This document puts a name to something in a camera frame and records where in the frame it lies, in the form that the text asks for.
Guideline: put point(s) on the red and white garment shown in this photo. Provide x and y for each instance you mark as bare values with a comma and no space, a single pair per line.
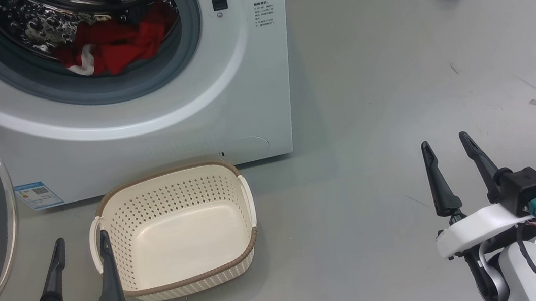
122,45

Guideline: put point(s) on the white front-load washing machine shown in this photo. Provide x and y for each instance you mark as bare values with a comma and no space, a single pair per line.
241,97

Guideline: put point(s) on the black door latch socket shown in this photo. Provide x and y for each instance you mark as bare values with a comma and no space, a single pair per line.
220,3

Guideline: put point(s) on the cream perforated laundry basket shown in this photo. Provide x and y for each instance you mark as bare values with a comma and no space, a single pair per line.
182,243

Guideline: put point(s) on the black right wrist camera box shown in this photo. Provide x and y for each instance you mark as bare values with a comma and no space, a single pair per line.
528,187

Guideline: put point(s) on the round white filter cover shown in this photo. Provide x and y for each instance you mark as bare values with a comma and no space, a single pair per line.
249,146

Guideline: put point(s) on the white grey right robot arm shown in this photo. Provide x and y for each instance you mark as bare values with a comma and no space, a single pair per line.
519,278

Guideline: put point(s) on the blue energy label sticker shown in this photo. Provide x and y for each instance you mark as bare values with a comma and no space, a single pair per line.
38,195

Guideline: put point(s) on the small black text label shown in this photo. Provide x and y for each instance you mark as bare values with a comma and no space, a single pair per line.
264,14

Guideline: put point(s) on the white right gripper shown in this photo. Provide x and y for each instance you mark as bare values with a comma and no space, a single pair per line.
482,226

